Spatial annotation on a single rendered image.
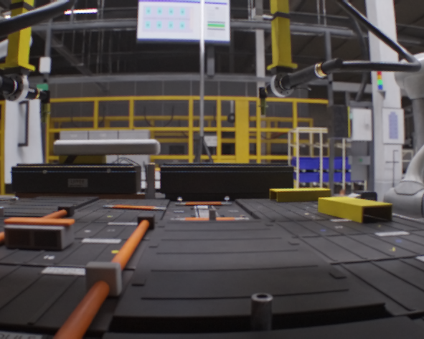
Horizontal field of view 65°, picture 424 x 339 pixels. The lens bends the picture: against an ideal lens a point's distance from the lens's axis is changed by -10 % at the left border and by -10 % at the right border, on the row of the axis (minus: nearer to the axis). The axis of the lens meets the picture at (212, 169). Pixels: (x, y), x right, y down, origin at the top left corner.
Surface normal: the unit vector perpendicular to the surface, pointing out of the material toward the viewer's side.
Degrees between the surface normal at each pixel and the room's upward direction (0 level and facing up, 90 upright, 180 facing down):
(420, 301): 0
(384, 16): 90
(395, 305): 0
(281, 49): 90
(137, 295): 0
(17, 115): 90
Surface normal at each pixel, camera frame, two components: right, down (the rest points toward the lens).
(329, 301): 0.00, -1.00
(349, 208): -0.98, 0.00
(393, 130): 0.07, 0.01
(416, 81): -0.76, 0.27
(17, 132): 0.48, 0.01
